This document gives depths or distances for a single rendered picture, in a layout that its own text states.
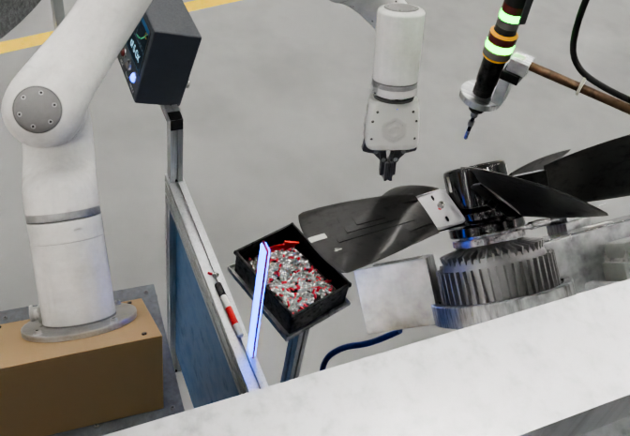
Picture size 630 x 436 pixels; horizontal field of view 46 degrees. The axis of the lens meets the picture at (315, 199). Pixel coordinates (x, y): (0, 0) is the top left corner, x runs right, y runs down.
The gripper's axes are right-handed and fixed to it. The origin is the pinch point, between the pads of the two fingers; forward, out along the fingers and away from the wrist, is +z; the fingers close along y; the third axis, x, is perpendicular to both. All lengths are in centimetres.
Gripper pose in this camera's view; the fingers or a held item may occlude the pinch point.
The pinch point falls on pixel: (387, 169)
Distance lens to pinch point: 144.5
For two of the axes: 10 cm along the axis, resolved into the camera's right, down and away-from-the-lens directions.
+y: 9.9, -0.2, 1.1
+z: -0.3, 8.8, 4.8
